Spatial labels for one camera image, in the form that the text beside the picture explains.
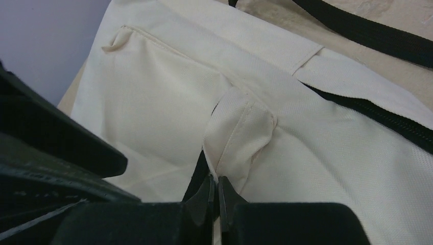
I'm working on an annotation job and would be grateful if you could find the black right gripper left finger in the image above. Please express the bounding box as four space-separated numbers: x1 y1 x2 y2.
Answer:
51 177 215 244

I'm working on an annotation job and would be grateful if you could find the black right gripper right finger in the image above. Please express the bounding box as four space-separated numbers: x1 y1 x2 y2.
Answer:
218 177 370 244

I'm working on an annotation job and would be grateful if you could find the beige canvas backpack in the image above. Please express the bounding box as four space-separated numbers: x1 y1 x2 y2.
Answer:
71 1 432 244

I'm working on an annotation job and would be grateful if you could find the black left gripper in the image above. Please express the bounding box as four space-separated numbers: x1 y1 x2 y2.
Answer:
1 68 138 242

